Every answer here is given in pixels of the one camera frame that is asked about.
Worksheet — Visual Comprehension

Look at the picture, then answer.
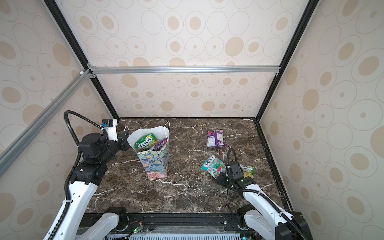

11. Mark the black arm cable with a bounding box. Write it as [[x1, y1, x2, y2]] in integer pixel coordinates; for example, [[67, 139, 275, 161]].
[[225, 148, 308, 240], [44, 110, 103, 240]]

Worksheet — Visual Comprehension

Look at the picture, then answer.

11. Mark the black vertical frame post right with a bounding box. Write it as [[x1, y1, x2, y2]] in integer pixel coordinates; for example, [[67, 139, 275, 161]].
[[255, 0, 320, 123]]

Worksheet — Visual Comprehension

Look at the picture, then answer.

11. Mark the small purple candy bag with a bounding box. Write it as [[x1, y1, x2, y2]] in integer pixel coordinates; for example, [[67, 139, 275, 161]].
[[153, 138, 168, 152]]

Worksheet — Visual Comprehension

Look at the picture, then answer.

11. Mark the aluminium rail left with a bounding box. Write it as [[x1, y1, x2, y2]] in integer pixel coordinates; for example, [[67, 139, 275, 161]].
[[1, 70, 91, 175]]

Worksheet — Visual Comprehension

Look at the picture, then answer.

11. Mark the white paper bag colourful print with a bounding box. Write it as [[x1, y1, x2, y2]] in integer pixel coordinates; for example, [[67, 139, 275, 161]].
[[128, 122, 170, 180]]

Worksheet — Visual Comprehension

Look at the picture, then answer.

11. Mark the black vertical frame post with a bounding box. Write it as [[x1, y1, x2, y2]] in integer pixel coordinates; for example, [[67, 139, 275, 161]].
[[255, 0, 320, 123], [44, 0, 120, 121]]

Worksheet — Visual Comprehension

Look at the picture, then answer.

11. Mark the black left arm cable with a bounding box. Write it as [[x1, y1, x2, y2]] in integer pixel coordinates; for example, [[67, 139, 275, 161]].
[[44, 110, 103, 240]]

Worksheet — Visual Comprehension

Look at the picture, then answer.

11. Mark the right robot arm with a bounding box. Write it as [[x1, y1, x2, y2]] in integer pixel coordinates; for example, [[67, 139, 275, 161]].
[[217, 161, 313, 240]]

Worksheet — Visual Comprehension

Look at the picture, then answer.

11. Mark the teal spring candy bag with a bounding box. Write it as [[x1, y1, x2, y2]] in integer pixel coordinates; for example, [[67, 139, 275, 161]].
[[201, 155, 226, 179]]

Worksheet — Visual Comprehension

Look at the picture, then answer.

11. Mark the yellow green candy bag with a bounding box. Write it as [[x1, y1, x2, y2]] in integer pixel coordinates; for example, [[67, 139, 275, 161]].
[[240, 165, 257, 179]]

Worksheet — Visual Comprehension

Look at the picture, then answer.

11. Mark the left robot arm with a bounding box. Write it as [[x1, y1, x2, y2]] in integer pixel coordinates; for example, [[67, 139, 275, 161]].
[[45, 131, 129, 240]]

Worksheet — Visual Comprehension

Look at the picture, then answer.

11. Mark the purple berries candy bag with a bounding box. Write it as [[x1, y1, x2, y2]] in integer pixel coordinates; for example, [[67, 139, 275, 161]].
[[207, 130, 227, 148]]

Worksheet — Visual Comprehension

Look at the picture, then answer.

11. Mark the green snack bag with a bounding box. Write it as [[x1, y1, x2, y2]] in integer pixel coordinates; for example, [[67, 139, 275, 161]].
[[134, 133, 158, 152]]

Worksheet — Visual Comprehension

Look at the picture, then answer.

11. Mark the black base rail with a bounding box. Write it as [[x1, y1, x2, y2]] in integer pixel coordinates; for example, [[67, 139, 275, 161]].
[[76, 212, 313, 240]]

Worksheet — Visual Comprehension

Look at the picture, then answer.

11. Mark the horizontal aluminium rail back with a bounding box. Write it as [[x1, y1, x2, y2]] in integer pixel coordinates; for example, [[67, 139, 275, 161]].
[[91, 66, 280, 74]]

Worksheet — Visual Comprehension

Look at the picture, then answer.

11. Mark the black vertical frame post left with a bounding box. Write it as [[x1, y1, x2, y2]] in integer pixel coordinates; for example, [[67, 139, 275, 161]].
[[44, 0, 120, 121]]

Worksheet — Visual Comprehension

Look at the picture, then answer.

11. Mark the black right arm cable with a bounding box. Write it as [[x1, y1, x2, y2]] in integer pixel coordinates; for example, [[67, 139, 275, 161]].
[[225, 148, 308, 240]]

